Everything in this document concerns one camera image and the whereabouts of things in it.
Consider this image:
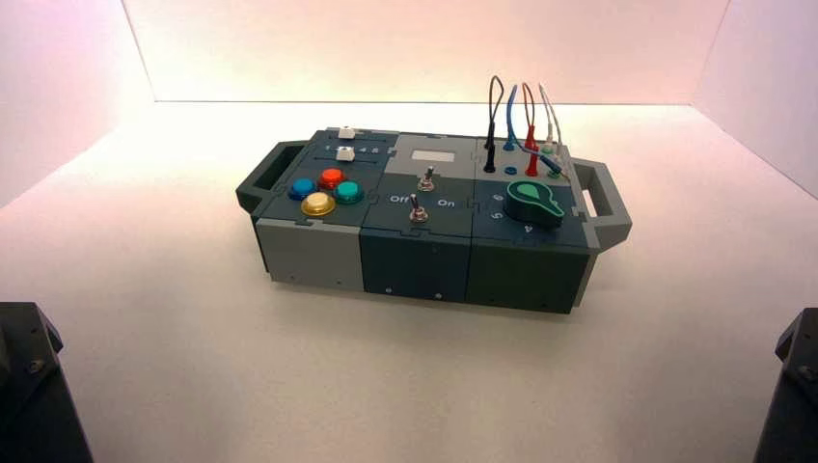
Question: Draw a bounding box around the red jumper cable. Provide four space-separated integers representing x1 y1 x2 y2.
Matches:
521 82 540 177

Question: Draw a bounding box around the grey and teal control box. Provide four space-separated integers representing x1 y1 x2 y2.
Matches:
235 126 633 315

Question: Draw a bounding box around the green rotary knob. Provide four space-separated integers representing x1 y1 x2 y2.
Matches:
503 179 566 230

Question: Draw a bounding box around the blue jumper cable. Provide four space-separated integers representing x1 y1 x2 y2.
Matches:
503 84 563 178

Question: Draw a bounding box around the black jumper cable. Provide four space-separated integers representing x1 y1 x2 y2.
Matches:
482 75 504 174

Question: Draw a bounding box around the yellow round push button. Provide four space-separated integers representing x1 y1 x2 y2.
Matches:
300 191 337 218

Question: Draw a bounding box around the teal round push button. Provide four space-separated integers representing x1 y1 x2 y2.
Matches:
333 180 366 205

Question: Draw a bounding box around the white jumper cable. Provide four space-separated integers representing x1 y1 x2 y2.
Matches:
537 83 567 169

